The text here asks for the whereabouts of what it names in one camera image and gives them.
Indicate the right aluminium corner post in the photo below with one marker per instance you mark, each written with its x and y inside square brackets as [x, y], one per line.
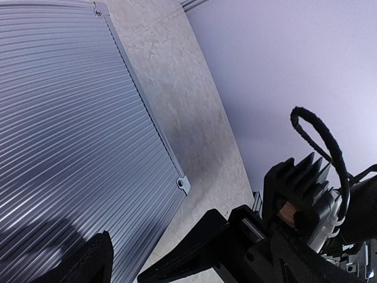
[189, 5]

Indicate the aluminium poker chip case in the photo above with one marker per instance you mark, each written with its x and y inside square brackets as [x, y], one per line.
[81, 152]

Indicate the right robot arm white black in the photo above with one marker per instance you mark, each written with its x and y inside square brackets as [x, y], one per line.
[358, 209]

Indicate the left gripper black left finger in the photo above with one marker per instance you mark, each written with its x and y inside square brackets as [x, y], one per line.
[92, 262]

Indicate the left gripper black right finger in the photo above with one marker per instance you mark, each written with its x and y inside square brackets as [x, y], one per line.
[296, 262]

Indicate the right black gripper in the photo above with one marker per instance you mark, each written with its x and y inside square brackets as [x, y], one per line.
[237, 247]

